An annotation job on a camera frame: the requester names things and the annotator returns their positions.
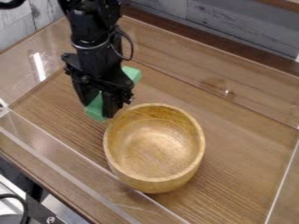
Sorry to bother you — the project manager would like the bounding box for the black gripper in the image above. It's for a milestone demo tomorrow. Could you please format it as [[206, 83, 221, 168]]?
[[62, 38, 135, 118]]

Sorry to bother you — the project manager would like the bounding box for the green rectangular block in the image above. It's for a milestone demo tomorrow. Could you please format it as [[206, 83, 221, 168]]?
[[85, 66, 142, 122]]

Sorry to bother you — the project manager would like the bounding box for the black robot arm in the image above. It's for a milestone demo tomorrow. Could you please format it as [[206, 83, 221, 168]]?
[[58, 0, 135, 118]]

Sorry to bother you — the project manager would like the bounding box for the brown wooden bowl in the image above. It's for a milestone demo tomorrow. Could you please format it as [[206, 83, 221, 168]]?
[[103, 103, 206, 193]]

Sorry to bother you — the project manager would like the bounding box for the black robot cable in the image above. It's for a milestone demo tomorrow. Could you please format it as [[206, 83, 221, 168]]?
[[109, 25, 137, 62]]

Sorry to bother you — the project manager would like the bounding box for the clear acrylic enclosure wall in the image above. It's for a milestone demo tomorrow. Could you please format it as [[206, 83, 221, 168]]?
[[0, 11, 299, 224]]

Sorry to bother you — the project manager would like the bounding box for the black cable lower left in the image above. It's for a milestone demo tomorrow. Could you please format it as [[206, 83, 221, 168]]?
[[0, 192, 31, 224]]

